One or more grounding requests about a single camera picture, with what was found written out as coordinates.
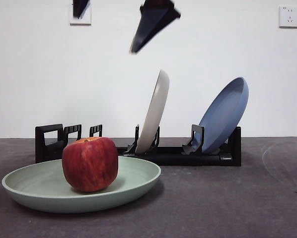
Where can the red apple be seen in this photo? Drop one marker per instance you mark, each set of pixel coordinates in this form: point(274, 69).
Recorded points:
point(90, 166)

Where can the cream white plate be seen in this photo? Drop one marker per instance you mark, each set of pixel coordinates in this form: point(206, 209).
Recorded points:
point(153, 111)

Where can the blue plate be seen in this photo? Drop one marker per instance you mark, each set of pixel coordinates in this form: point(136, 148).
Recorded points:
point(225, 111)

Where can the black plate rack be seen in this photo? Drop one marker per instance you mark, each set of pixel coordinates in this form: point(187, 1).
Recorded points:
point(188, 160)

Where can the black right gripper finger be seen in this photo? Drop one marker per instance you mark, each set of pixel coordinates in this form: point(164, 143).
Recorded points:
point(153, 19)
point(79, 7)

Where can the pale green plate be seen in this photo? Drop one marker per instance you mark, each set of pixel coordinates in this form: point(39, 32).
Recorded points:
point(138, 178)

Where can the white wall socket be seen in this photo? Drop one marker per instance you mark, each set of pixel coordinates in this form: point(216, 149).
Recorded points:
point(86, 21)
point(289, 17)

